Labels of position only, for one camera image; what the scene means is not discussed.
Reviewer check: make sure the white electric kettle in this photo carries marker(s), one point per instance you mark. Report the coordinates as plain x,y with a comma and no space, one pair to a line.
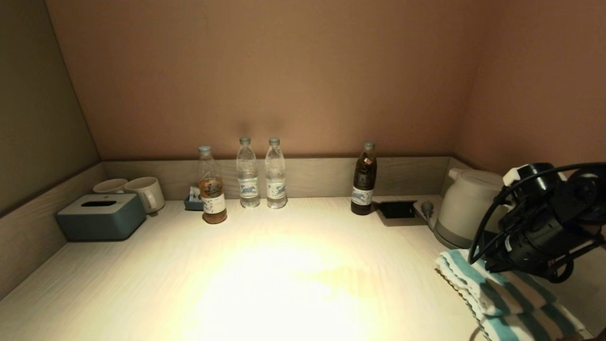
466,203

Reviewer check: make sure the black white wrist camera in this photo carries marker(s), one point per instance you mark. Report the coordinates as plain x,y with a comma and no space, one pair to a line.
535,182

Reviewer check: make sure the half-full amber tea bottle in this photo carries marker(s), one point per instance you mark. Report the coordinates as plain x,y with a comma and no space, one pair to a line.
213,199

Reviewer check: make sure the small blue tray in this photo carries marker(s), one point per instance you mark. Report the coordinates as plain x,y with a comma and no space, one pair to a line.
191,205

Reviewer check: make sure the teal white striped towel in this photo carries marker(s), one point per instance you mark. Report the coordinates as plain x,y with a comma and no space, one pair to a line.
502,293

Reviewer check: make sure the grey-blue tissue box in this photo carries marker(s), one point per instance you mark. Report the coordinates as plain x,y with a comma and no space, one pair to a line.
99,220

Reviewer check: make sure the grey kettle base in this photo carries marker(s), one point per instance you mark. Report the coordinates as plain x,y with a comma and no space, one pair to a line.
450,240

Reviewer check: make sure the clear water bottle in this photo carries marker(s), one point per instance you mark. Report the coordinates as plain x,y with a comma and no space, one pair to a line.
248,184
275,184

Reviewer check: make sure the grey kettle power plug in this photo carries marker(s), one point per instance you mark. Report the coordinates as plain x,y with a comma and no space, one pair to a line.
427,208

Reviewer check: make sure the dark tea bottle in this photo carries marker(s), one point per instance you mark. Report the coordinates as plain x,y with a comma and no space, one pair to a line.
363,189

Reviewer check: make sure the black recessed power socket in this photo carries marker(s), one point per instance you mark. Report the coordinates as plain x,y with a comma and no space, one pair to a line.
397,210

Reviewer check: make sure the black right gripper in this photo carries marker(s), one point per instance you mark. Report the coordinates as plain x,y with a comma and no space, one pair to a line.
530,246

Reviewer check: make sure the black red right robot arm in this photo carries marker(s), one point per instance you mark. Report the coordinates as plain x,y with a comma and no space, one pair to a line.
589,199

